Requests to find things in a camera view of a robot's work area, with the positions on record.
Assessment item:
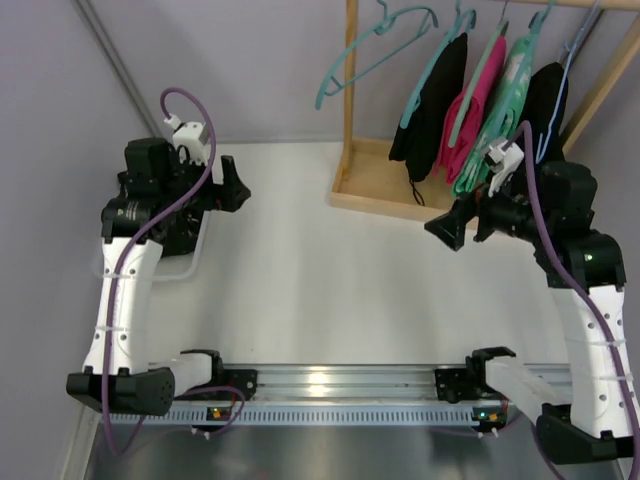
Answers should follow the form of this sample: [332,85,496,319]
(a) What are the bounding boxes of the black trousers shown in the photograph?
[520,62,567,163]
[388,34,468,206]

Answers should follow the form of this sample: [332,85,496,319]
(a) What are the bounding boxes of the teal hanger with black trousers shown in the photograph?
[398,7,477,130]

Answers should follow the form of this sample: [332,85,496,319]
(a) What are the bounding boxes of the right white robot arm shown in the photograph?
[424,162,639,465]

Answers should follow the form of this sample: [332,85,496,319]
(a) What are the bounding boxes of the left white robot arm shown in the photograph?
[66,137,251,416]

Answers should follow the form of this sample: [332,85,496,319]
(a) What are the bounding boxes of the pink trousers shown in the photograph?
[435,36,506,185]

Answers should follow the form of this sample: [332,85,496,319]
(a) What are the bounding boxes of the green patterned trousers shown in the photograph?
[452,34,538,197]

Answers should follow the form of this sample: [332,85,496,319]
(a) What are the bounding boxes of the black trousers on blue hanger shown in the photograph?
[520,62,567,163]

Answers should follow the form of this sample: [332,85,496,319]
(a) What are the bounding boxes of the light blue hanger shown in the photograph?
[535,0,601,164]

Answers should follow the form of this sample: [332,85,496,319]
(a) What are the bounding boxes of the grey-green hanger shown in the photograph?
[448,18,511,149]

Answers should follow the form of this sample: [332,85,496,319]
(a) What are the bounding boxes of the teal hanger with green trousers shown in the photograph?
[485,1,556,142]

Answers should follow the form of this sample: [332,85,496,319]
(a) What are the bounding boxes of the empty teal hanger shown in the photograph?
[314,1,440,111]

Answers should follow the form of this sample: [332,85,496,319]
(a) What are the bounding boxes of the black white patterned garment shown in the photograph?
[157,209,204,258]

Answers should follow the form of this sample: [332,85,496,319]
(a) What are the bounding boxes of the white plastic basket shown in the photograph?
[92,209,211,284]

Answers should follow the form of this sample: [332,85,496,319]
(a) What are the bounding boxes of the wooden clothes rack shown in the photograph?
[329,1,639,221]

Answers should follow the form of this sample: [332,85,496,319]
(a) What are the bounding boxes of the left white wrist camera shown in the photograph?
[164,115,211,166]

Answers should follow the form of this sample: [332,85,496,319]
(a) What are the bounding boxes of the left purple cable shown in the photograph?
[97,87,247,457]

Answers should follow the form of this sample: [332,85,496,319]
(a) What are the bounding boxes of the purple cable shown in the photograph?
[97,87,247,457]
[502,121,640,480]

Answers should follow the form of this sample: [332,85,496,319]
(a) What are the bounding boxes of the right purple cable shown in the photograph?
[502,121,640,480]

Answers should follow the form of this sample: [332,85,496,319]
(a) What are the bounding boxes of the aluminium corner post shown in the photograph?
[71,0,162,137]

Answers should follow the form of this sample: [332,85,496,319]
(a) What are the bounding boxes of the aluminium mounting rail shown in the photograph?
[222,364,464,403]

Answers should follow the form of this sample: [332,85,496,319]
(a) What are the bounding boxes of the grey slotted cable duct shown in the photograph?
[107,403,524,426]

